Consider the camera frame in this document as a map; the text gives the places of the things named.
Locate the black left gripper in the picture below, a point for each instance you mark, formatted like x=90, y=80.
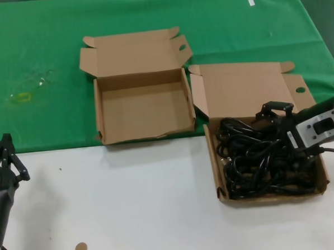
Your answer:
x=2, y=181

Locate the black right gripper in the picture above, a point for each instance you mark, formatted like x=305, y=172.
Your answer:
x=289, y=129

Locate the right cardboard box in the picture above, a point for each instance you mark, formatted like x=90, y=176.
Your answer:
x=243, y=93

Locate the cardboard box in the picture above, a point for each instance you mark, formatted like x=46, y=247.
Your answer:
x=143, y=109
x=243, y=93

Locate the left cardboard box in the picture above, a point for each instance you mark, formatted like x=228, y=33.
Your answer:
x=143, y=109

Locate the yellow tape square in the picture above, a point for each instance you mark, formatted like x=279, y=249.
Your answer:
x=22, y=98

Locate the clear crumpled tape patch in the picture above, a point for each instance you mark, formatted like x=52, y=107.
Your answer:
x=42, y=79

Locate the white label strip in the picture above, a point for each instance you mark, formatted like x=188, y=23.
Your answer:
x=251, y=2

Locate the green tablecloth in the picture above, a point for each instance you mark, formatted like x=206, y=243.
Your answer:
x=39, y=39

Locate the brown cardboard disc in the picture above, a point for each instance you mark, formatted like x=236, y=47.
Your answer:
x=81, y=248

